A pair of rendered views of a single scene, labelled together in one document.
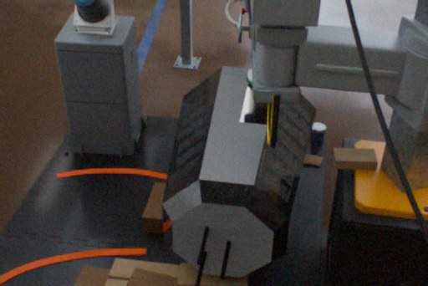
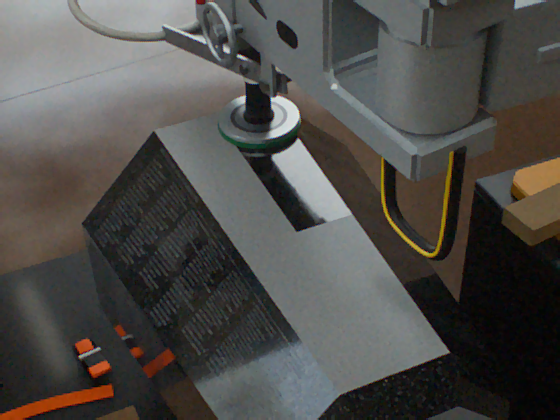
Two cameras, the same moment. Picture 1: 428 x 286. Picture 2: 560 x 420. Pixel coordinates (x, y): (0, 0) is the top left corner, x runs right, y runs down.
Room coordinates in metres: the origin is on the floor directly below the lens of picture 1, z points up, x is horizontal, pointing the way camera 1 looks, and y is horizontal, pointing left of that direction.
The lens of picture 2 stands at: (0.98, 0.84, 2.25)
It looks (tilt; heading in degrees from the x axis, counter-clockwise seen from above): 41 degrees down; 334
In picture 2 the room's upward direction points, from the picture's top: 2 degrees counter-clockwise
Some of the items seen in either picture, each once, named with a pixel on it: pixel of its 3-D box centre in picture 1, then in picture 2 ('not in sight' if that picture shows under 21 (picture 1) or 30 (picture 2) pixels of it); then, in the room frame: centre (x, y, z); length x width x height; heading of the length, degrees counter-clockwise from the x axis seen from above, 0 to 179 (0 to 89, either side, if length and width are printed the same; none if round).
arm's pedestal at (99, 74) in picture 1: (103, 86); not in sight; (3.26, 1.05, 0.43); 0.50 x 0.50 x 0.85; 1
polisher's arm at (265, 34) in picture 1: (271, 35); (340, 25); (2.43, -0.02, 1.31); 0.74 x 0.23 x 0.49; 4
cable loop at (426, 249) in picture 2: (272, 112); (418, 187); (2.16, -0.05, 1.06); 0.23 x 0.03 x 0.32; 4
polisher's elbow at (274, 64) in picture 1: (277, 56); (429, 63); (2.17, -0.06, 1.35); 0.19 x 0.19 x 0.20
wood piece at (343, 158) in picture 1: (354, 158); (549, 211); (2.19, -0.46, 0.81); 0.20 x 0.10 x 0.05; 93
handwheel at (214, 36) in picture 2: (247, 28); (232, 30); (2.69, 0.10, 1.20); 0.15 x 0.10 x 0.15; 4
